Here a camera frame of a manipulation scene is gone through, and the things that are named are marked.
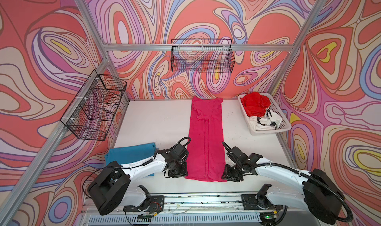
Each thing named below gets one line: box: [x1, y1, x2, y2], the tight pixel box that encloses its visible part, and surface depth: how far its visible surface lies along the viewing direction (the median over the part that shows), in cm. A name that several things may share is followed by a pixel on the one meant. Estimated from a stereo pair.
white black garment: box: [249, 109, 282, 131], surface depth 101 cm
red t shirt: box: [240, 92, 272, 117], surface depth 109 cm
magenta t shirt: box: [184, 96, 228, 183], surface depth 100 cm
